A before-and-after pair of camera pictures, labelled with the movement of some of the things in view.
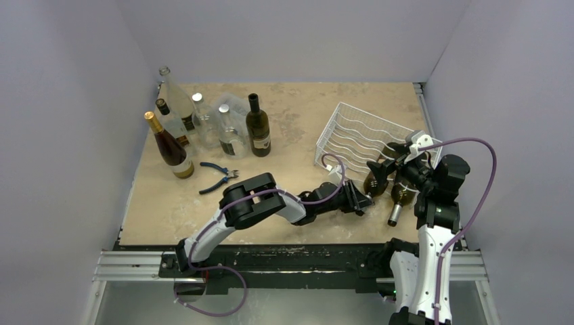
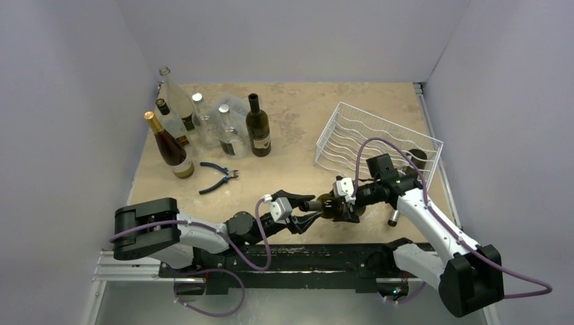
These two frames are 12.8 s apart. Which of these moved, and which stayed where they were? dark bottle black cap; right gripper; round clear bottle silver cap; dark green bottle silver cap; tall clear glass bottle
Moved: right gripper; dark green bottle silver cap
Stayed: round clear bottle silver cap; tall clear glass bottle; dark bottle black cap
